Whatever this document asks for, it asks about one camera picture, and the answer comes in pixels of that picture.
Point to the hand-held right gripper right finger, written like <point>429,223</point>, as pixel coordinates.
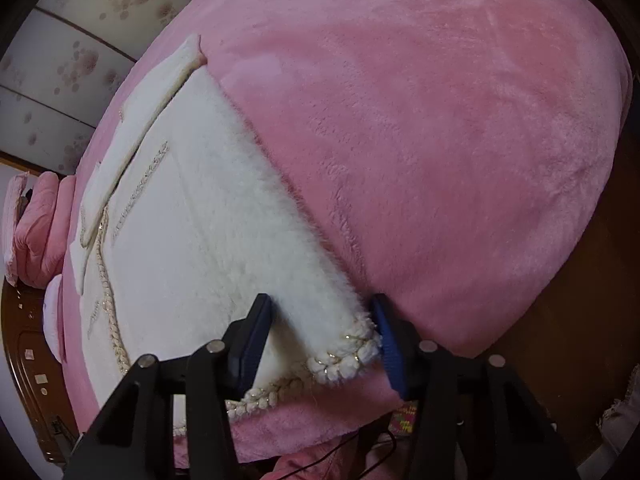
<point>392,355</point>

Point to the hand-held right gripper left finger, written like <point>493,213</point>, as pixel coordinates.
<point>252,345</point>

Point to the white fluffy cardigan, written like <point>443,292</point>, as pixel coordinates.
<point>200,210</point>

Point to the colourful knitted item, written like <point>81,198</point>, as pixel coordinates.
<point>404,417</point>

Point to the person's pink fuzzy clothing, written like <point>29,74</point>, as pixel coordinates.
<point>300,465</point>

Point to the small white printed pillow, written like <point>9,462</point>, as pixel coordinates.
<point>52,310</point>

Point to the pink bed blanket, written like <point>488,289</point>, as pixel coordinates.
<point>425,135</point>

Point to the wooden headboard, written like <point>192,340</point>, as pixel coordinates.
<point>30,375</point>

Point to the white fringed cloth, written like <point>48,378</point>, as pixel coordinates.
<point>622,420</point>

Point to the folded pink quilt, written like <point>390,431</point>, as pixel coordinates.
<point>42,230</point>

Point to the pink lace-edged pillow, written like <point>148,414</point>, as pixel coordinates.
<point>11,240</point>

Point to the floral panel wardrobe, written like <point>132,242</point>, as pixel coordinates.
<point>75,60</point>

